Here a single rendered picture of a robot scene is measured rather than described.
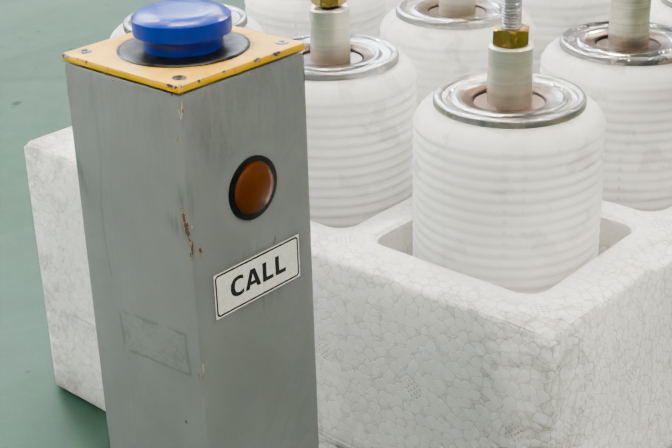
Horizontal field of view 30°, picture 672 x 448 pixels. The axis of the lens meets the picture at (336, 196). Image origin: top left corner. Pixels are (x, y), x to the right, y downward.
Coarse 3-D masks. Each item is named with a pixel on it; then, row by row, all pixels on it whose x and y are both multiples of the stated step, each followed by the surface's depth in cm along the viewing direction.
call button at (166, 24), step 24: (168, 0) 51; (192, 0) 51; (144, 24) 49; (168, 24) 48; (192, 24) 48; (216, 24) 49; (144, 48) 50; (168, 48) 49; (192, 48) 49; (216, 48) 50
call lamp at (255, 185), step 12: (252, 168) 50; (264, 168) 50; (240, 180) 50; (252, 180) 50; (264, 180) 50; (240, 192) 50; (252, 192) 50; (264, 192) 51; (240, 204) 50; (252, 204) 50; (264, 204) 51
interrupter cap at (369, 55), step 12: (300, 36) 72; (360, 36) 72; (360, 48) 70; (372, 48) 70; (384, 48) 70; (396, 48) 70; (360, 60) 69; (372, 60) 68; (384, 60) 68; (396, 60) 68; (312, 72) 66; (324, 72) 66; (336, 72) 66; (348, 72) 66; (360, 72) 66; (372, 72) 67
